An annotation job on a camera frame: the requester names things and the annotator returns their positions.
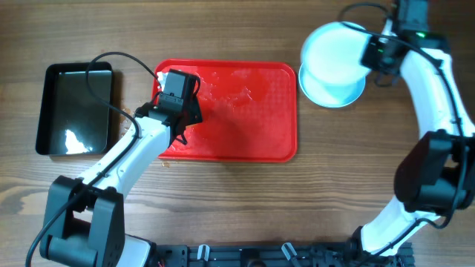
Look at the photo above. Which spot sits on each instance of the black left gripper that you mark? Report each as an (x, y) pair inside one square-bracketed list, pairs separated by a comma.
[(194, 116)]

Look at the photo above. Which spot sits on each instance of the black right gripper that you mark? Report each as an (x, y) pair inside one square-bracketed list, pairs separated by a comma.
[(367, 58)]

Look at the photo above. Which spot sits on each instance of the pale green plate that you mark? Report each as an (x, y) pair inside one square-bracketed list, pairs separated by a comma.
[(332, 54), (328, 95)]

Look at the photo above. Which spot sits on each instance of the pale green plate top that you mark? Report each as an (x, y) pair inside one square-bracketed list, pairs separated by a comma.
[(328, 95)]

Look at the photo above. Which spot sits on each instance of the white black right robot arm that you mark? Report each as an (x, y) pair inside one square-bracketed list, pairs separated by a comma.
[(437, 177)]

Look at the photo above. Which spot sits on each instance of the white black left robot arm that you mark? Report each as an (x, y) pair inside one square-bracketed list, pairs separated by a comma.
[(84, 218)]

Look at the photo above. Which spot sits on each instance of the red plastic tray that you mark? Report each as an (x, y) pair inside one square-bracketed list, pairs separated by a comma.
[(249, 110)]

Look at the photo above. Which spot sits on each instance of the black water tray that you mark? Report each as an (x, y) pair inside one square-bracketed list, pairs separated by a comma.
[(71, 121)]

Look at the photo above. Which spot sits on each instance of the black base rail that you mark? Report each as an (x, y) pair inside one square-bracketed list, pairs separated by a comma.
[(316, 255)]

